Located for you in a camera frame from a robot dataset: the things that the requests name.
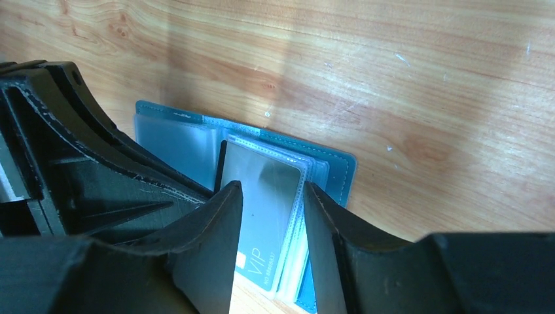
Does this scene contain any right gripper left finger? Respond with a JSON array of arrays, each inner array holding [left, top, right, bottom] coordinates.
[[1, 181, 243, 313]]

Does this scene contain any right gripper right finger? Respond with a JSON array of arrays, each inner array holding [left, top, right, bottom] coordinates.
[[304, 183, 554, 313]]

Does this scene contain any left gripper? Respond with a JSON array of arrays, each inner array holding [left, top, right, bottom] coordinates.
[[1, 60, 214, 244]]

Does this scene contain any teal leather card holder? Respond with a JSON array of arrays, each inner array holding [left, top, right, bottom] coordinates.
[[135, 101, 357, 313]]

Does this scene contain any grey VIP credit card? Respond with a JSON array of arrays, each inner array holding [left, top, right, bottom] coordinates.
[[221, 135, 302, 296]]

